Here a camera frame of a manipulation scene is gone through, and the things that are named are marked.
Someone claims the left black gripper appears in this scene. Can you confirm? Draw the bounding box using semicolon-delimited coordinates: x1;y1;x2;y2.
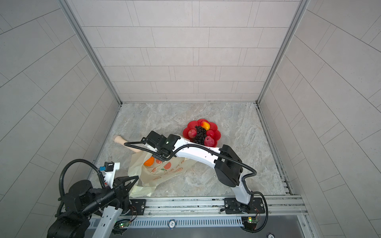
82;175;140;216

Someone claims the orange tangerine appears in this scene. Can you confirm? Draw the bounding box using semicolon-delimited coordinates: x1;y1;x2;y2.
144;157;155;167

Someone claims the cream plastic fruit bag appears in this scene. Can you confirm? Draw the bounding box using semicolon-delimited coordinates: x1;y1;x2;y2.
128;151;196;197

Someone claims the pink strawberry fruit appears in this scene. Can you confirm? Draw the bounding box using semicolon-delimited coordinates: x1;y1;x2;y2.
188;129;197;139

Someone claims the black grape bunch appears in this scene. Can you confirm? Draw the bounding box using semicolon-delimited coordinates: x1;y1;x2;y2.
193;126;206;145

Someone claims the pink dragon fruit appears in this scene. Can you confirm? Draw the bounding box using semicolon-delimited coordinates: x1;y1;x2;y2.
204;136;215;147

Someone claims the yellow red mango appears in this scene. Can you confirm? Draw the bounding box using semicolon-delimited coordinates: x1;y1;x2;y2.
200;121;210;131

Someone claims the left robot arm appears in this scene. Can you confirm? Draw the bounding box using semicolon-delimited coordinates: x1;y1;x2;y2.
47;176;139;238

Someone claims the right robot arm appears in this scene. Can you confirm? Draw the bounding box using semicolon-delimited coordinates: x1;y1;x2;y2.
141;131;257;205

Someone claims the left circuit board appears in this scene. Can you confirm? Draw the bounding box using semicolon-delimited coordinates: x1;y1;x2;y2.
114;219;131;229

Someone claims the circuit board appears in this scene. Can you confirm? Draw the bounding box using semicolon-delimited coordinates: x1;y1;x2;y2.
114;219;131;229
242;217;258;232

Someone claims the beige rolling pin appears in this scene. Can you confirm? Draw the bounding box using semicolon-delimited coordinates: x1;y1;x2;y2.
113;135;141;153

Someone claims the red flower-shaped plate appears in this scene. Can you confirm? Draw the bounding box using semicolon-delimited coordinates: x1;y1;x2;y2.
183;119;221;147

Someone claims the right circuit board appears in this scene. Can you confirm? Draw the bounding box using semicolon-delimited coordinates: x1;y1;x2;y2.
242;217;258;232

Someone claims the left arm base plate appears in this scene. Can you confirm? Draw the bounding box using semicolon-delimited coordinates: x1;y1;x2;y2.
124;199;147;217

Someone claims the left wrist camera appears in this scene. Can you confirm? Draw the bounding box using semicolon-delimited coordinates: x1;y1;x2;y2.
100;162;115;172

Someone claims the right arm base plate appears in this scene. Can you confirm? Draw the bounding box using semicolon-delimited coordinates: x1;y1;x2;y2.
224;197;266;214

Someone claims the aluminium mounting rail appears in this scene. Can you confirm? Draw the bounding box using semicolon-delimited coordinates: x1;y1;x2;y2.
125;195;308;218

